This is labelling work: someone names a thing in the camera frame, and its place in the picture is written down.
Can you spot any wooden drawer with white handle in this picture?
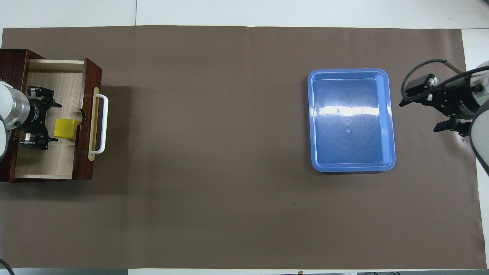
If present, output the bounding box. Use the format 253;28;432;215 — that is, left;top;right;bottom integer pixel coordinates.
15;58;109;181

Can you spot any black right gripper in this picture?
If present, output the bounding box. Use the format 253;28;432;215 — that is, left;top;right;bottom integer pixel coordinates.
399;73;482;135

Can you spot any brown table mat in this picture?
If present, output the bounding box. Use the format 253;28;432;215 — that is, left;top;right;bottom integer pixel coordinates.
0;25;487;270

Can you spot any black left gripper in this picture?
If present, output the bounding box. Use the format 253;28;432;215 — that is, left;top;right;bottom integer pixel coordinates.
21;87;62;149

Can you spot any blue plastic tray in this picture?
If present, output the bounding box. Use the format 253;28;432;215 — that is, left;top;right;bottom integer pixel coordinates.
308;68;396;173

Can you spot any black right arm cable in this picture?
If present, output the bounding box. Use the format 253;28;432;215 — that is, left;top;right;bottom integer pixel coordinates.
400;59;489;102

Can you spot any yellow cube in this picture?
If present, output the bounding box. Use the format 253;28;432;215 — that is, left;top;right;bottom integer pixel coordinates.
53;118;79;142

